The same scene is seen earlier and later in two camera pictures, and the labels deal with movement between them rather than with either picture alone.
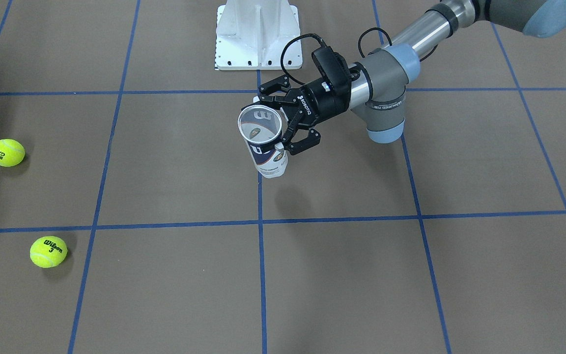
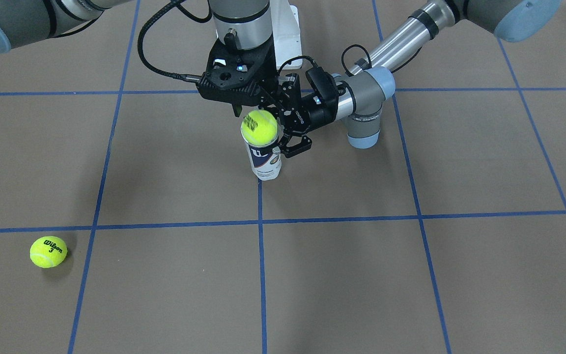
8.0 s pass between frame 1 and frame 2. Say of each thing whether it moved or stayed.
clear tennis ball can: stayed
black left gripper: stayed
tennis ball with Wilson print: stayed
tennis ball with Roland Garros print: moved
